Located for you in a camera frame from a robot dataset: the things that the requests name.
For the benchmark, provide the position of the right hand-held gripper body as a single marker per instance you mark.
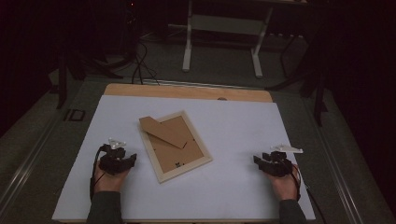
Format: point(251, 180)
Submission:
point(280, 165)

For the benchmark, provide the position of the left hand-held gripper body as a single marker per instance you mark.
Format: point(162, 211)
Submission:
point(113, 161)

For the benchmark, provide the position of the light wooden picture frame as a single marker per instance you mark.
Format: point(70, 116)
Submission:
point(174, 155)

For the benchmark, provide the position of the person's left hand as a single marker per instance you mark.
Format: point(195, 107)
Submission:
point(109, 183)

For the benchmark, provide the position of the person's right hand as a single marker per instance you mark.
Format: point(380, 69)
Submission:
point(286, 188)

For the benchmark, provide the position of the white table sheet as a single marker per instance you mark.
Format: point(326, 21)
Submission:
point(233, 130)

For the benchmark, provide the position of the black metal stand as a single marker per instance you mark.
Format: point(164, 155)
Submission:
point(62, 81)
point(319, 99)

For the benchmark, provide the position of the metal strip behind table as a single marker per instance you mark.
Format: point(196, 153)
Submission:
point(199, 84)

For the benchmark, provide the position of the white metal stand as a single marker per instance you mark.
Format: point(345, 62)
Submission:
point(186, 53)

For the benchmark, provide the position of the dark equipment rack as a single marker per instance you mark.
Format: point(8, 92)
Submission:
point(130, 31)

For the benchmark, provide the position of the metal floor rail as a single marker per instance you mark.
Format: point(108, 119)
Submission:
point(336, 174)
point(21, 174)

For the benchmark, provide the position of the black floor bracket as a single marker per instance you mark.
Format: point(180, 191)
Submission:
point(74, 115)

